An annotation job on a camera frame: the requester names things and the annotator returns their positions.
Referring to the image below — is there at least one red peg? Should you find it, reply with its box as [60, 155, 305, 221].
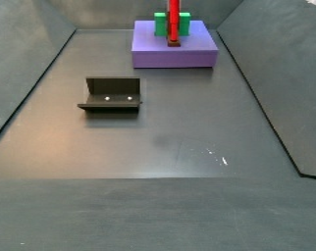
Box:
[167, 0, 182, 42]

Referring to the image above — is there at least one purple base board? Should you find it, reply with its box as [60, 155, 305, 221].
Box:
[131, 21, 219, 69]

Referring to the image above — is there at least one black angled holder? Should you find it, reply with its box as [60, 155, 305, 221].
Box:
[77, 76, 142, 111]

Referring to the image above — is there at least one brown T-shaped block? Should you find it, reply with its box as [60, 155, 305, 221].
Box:
[164, 0, 182, 48]

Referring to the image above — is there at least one green block left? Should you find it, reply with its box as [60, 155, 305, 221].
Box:
[155, 12, 167, 36]

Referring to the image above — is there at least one green block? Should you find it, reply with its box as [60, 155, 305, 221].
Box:
[178, 13, 191, 36]
[155, 12, 167, 36]

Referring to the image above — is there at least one green block right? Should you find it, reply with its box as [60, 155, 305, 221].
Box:
[178, 13, 191, 36]

